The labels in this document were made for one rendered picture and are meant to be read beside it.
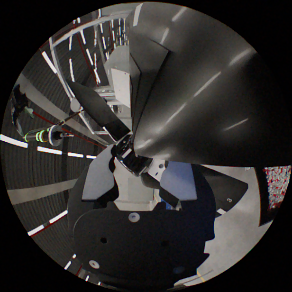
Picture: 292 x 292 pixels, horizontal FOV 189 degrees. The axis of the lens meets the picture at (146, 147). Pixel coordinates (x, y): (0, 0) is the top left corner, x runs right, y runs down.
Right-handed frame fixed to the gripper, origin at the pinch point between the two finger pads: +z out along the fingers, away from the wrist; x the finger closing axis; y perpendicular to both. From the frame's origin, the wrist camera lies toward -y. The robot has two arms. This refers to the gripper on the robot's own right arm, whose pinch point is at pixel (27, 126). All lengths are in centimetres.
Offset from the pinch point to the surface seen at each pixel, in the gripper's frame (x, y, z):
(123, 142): 0.6, 44.2, 12.1
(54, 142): -2.5, 20.8, 8.2
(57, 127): 1.9, 20.9, 6.1
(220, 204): -19, 70, 10
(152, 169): -5, 53, 17
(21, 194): -103, -280, 111
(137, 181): 140, 43, 716
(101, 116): 8.7, 35.6, 9.2
